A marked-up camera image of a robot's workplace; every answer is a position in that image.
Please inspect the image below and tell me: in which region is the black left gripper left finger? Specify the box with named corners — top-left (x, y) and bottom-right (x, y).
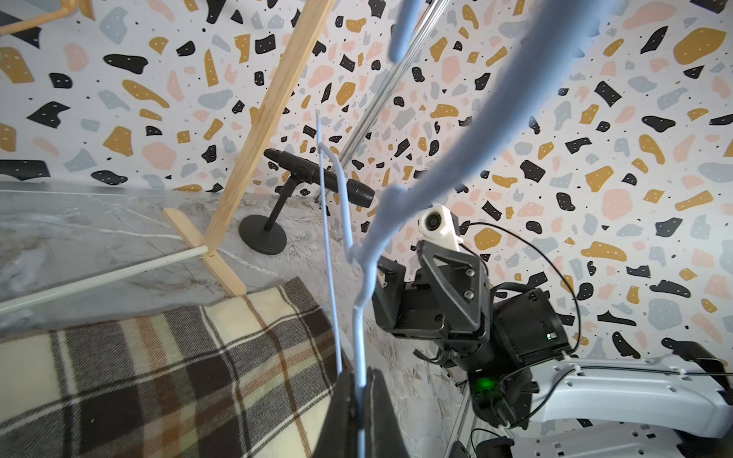
top-left (312, 371), bottom-right (357, 458)

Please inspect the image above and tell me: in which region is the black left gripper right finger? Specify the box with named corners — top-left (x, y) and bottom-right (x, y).
top-left (365, 368), bottom-right (410, 458)

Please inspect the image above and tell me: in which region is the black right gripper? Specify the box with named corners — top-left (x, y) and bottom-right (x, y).
top-left (372, 240), bottom-right (570, 372)

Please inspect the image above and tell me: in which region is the brown plaid scarf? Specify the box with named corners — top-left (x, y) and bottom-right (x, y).
top-left (1, 279), bottom-right (347, 457)

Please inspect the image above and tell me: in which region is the light blue wire hanger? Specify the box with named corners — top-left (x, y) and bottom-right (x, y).
top-left (341, 1), bottom-right (616, 457)

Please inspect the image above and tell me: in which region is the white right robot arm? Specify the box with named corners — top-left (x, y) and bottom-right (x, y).
top-left (372, 240), bottom-right (732, 439)

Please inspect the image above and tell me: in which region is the black microphone on stand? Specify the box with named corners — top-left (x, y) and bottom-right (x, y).
top-left (239, 148), bottom-right (376, 257)

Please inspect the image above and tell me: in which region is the wooden clothes rack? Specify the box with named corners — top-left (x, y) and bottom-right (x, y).
top-left (1, 1), bottom-right (335, 315)

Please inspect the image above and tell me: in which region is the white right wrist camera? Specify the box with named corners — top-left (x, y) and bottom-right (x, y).
top-left (418, 203), bottom-right (463, 251)

